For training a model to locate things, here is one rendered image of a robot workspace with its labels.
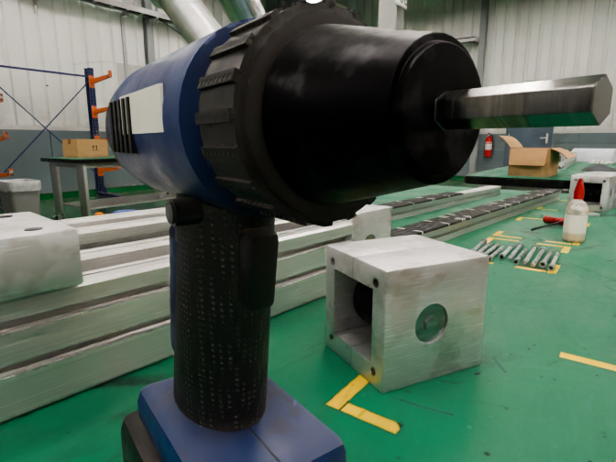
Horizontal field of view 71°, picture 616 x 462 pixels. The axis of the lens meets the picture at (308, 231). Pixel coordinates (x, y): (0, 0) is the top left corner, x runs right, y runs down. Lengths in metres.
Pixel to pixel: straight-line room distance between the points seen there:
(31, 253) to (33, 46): 8.45
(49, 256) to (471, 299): 0.31
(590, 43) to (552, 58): 0.73
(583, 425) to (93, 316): 0.35
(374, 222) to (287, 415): 0.41
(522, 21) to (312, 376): 11.72
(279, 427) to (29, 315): 0.22
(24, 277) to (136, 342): 0.10
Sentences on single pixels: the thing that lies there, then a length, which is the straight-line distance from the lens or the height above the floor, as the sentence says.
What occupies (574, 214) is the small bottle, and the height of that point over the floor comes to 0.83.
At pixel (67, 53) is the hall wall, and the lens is 8.96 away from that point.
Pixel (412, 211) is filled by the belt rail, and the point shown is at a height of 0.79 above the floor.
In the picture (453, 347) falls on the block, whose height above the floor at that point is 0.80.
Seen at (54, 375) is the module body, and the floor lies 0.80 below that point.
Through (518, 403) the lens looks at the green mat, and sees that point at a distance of 0.36.
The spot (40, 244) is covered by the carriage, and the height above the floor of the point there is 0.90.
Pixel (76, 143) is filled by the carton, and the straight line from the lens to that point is 5.87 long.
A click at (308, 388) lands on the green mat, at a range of 0.35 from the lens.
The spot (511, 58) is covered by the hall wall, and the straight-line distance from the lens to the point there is 11.84.
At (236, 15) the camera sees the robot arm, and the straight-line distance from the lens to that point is 1.15.
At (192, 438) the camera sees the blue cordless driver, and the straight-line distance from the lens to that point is 0.20.
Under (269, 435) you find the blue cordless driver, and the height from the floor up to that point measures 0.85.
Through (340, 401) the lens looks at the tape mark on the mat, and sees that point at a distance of 0.34.
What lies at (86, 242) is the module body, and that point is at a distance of 0.55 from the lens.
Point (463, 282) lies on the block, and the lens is 0.36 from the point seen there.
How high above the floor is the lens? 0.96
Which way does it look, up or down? 12 degrees down
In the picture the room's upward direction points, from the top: straight up
